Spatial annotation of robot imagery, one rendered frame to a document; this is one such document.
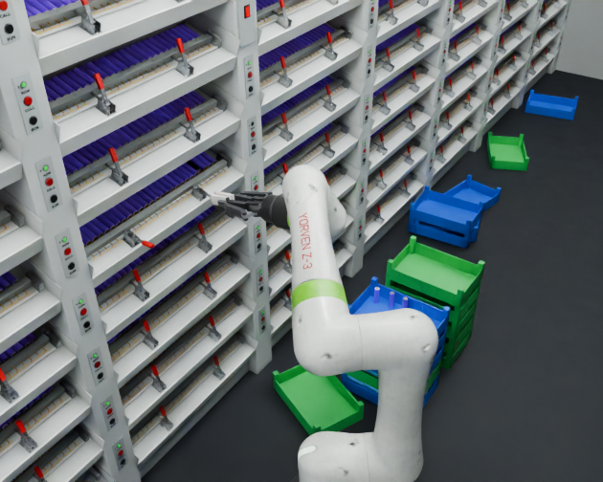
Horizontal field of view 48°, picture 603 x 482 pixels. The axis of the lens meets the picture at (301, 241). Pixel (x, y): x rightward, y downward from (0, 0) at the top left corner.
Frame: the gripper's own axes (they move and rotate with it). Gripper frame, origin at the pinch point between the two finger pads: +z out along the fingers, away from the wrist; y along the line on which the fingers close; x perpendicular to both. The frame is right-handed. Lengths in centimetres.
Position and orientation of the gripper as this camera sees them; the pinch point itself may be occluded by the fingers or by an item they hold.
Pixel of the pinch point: (222, 199)
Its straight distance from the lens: 192.5
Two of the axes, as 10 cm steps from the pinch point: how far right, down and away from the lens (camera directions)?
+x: -1.6, -8.5, -5.0
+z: -8.1, -1.7, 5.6
